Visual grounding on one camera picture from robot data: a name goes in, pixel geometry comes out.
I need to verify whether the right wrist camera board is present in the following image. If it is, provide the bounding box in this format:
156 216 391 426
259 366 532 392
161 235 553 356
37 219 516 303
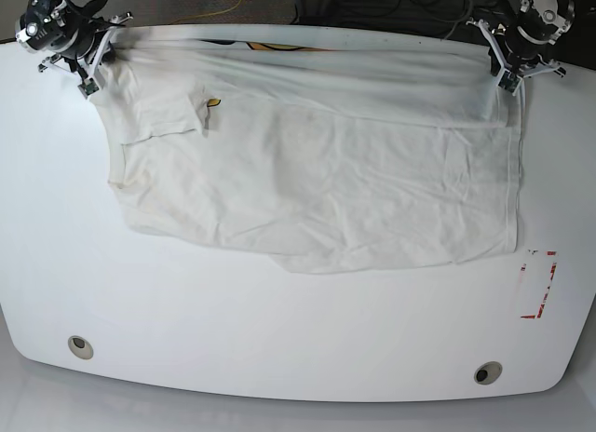
78 78 100 99

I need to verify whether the left table cable grommet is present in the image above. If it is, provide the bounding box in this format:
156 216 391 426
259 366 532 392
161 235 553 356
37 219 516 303
68 336 94 360

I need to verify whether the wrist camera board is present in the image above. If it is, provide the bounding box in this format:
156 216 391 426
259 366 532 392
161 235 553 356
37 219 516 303
497 70 522 96
78 78 100 99

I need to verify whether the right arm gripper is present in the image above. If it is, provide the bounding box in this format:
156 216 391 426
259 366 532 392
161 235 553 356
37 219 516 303
15 0 133 86

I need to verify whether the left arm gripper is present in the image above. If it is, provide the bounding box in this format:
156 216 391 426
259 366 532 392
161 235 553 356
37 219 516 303
467 0 576 85

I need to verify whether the right table cable grommet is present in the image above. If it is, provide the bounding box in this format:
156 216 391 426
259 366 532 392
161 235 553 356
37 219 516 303
474 361 503 385

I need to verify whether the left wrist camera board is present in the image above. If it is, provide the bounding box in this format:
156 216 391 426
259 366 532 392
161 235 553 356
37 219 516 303
497 70 522 96

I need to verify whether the white printed t-shirt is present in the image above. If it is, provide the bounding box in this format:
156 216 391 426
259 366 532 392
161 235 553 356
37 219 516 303
91 40 522 274

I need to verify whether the red tape rectangle marking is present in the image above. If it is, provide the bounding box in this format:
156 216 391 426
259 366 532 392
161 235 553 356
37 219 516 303
515 250 559 319

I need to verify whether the yellow floor cable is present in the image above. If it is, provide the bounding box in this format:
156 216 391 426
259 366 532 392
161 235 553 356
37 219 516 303
172 0 248 27

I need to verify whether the table cable grommet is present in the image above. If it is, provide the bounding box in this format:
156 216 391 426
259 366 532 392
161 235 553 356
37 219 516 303
68 336 94 360
474 361 503 385

